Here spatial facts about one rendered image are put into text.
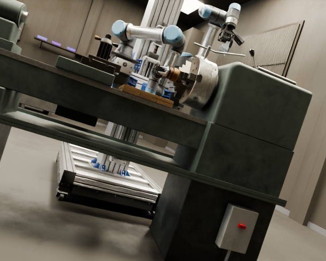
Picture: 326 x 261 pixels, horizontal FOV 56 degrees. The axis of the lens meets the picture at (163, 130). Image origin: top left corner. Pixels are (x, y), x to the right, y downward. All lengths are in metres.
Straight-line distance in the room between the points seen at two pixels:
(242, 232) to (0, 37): 1.74
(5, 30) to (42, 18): 9.66
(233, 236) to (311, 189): 3.35
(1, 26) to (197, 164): 1.31
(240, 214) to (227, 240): 0.17
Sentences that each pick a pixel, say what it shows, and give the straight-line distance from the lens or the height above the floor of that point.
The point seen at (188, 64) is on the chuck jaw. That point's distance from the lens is 2.03.
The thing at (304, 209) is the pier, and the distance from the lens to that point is 5.21.
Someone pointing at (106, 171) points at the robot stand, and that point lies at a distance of 2.67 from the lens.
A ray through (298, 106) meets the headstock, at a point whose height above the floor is 1.14.
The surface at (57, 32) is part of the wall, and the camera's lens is 11.46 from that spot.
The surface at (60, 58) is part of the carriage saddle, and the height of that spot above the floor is 0.91.
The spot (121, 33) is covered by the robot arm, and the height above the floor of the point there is 1.29.
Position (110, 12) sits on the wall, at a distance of 11.77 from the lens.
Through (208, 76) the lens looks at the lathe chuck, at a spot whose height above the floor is 1.12.
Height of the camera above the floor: 0.76
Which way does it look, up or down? 1 degrees down
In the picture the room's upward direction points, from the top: 19 degrees clockwise
